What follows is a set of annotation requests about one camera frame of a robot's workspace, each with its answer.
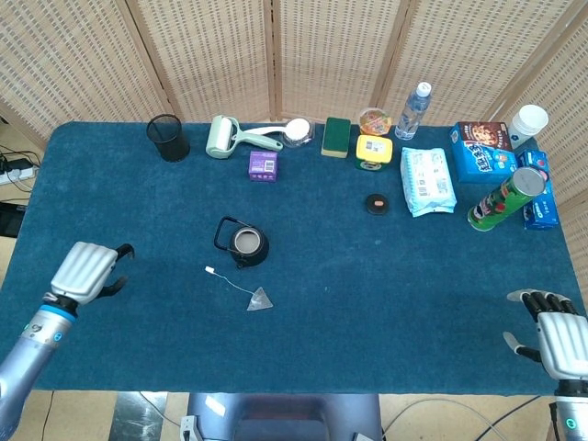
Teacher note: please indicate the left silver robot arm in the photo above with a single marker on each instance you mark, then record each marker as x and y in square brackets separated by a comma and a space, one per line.
[27, 349]

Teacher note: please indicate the small purple box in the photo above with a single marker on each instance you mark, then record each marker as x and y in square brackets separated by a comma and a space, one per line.
[263, 167]

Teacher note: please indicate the green and yellow sponge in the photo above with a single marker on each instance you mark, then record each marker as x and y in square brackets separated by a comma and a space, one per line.
[335, 135]

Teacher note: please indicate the light blue wet wipes pack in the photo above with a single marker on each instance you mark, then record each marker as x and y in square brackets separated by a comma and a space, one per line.
[427, 181]

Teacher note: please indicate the orange sealed snack cup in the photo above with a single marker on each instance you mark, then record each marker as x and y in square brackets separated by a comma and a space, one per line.
[374, 121]

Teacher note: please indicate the blue cookie box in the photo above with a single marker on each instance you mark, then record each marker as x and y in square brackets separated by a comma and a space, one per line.
[482, 156]

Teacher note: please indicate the white power strip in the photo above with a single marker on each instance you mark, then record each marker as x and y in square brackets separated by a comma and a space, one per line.
[18, 174]

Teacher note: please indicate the black teapot lid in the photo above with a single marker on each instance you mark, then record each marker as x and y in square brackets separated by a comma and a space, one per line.
[373, 209]

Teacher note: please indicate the black power adapter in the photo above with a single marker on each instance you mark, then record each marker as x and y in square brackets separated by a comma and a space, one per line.
[16, 164]

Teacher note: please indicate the white paper cup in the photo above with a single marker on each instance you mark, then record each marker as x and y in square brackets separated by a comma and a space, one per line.
[528, 124]

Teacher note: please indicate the woven bamboo folding screen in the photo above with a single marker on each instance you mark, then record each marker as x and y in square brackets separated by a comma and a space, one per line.
[321, 46]

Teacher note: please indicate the blue table cloth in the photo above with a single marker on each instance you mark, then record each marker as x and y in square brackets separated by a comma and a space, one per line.
[321, 298]

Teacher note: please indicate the pale green lint roller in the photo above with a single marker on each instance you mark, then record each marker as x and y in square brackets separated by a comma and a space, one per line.
[218, 138]

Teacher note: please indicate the clear plastic cup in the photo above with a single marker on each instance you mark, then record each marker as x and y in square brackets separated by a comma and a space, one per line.
[294, 143]

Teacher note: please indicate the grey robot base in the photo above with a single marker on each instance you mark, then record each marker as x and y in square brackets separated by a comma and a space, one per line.
[285, 418]

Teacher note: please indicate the black floor box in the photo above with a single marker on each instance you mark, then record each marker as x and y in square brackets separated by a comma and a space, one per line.
[9, 220]

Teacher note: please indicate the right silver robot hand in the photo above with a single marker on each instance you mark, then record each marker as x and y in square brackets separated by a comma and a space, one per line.
[562, 340]

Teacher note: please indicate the black mesh pen holder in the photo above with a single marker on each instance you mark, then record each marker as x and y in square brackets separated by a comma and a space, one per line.
[172, 147]

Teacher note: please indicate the black cast iron teapot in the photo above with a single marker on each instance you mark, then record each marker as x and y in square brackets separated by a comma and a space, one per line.
[260, 255]

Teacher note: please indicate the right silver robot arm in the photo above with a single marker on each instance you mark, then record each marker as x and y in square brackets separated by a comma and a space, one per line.
[572, 413]

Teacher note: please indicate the blue Oreo box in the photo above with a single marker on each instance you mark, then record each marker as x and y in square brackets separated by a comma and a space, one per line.
[542, 209]

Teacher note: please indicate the clear plastic water bottle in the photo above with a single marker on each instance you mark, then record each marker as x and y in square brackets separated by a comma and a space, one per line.
[411, 117]

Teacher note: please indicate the green potato chip can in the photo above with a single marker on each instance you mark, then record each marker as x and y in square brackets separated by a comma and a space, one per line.
[500, 197]

